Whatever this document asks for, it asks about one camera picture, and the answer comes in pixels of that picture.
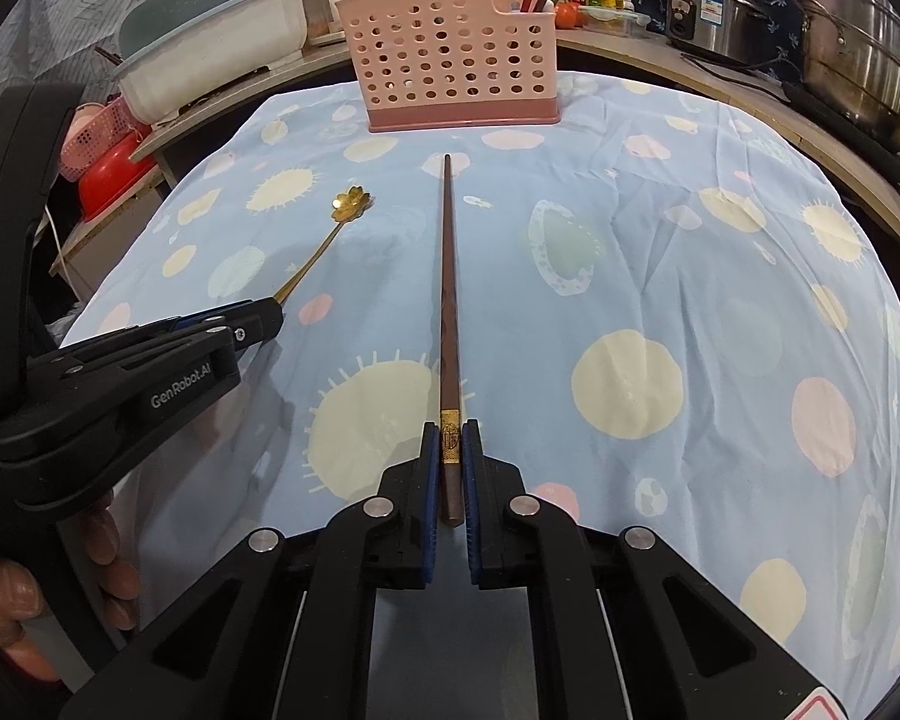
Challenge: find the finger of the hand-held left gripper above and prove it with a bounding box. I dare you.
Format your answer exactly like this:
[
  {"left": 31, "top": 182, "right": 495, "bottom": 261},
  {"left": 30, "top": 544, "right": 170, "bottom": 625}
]
[
  {"left": 116, "top": 296, "right": 272, "bottom": 340},
  {"left": 26, "top": 304, "right": 284, "bottom": 410}
]

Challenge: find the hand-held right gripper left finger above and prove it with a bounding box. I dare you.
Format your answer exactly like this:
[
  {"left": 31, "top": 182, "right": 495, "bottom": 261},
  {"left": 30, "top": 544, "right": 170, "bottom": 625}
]
[{"left": 60, "top": 420, "right": 445, "bottom": 720}]

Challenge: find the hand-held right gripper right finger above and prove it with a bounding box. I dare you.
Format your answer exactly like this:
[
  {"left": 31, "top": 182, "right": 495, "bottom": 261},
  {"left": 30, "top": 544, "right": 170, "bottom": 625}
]
[{"left": 461, "top": 420, "right": 833, "bottom": 720}]

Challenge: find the brown chopstick gold band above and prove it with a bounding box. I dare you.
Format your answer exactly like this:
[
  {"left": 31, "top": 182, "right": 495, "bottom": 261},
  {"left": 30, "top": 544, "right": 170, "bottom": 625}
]
[{"left": 436, "top": 154, "right": 467, "bottom": 530}]

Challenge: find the gold flower spoon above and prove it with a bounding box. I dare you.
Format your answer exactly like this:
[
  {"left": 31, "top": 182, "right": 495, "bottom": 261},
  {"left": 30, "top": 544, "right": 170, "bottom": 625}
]
[{"left": 272, "top": 186, "right": 376, "bottom": 301}]

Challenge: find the pink plastic utensil holder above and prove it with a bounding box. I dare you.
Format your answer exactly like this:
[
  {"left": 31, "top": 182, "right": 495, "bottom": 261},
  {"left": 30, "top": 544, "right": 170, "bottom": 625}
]
[{"left": 335, "top": 0, "right": 563, "bottom": 134}]

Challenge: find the person's left hand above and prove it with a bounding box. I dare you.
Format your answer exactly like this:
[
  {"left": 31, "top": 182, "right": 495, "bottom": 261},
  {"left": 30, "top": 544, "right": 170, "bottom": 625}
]
[{"left": 0, "top": 491, "right": 142, "bottom": 683}]

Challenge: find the red plastic basin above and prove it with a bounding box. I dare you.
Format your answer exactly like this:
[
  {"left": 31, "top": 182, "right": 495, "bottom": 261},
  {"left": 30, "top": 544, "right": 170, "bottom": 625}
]
[{"left": 77, "top": 133, "right": 158, "bottom": 222}]

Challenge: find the pink plastic basket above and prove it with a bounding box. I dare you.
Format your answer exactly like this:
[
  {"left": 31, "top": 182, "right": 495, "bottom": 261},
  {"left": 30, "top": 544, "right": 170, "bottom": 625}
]
[{"left": 60, "top": 99, "right": 151, "bottom": 181}]

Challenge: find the wooden shelf unit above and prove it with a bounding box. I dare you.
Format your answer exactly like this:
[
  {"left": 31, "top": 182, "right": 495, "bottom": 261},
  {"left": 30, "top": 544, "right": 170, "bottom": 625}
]
[{"left": 49, "top": 37, "right": 353, "bottom": 278}]

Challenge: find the grey checked curtain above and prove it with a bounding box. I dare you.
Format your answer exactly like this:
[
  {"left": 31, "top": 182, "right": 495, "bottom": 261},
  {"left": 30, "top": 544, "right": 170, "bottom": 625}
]
[{"left": 0, "top": 0, "right": 143, "bottom": 128}]

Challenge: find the blue printed cloth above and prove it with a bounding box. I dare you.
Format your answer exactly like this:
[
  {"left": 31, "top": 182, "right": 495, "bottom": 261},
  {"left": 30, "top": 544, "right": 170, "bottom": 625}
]
[{"left": 49, "top": 71, "right": 900, "bottom": 720}]

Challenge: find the glass container teal lid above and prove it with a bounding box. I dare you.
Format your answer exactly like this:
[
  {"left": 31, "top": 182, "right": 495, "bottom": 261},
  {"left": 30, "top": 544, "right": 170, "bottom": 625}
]
[{"left": 577, "top": 6, "right": 650, "bottom": 37}]

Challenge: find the black induction cooker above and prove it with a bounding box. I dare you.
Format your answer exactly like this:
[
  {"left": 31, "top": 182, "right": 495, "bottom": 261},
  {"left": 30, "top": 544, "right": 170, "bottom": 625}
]
[{"left": 784, "top": 79, "right": 900, "bottom": 188}]

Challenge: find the steel rice cooker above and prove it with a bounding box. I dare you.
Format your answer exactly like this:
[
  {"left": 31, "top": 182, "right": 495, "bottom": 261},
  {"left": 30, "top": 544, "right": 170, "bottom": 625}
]
[{"left": 664, "top": 0, "right": 803, "bottom": 68}]

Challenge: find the stainless steel stockpot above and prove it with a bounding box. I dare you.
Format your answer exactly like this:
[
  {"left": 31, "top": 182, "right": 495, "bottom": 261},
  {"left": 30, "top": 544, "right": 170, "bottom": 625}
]
[{"left": 789, "top": 0, "right": 900, "bottom": 151}]

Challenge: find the black power cable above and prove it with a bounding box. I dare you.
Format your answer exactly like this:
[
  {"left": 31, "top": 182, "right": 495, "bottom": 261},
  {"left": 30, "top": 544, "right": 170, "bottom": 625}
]
[{"left": 679, "top": 45, "right": 796, "bottom": 87}]

